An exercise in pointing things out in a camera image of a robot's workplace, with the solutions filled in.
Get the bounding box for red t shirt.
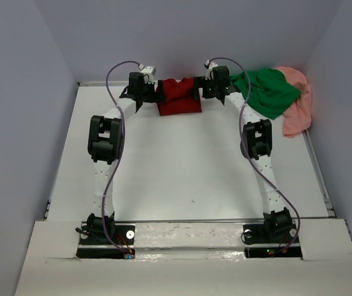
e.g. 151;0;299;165
157;78;202;116

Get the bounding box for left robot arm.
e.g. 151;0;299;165
86;66;165;245

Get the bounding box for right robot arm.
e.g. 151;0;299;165
193;61;298;247

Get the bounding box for green t shirt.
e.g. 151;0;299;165
230;68;301;120

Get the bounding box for pink t shirt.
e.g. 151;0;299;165
276;67;313;138

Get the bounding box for white front cover board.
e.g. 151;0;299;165
16;219;352;295

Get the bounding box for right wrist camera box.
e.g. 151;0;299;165
204;60;218;80

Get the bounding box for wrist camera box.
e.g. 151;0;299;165
138;64;156;84
204;60;218;80

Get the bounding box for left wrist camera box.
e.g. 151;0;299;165
138;64;156;84

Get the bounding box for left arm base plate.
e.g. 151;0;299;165
75;224;136;260

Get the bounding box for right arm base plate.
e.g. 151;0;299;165
240;223;302;259

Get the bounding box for aluminium right table rail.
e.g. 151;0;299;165
303;130;337;218

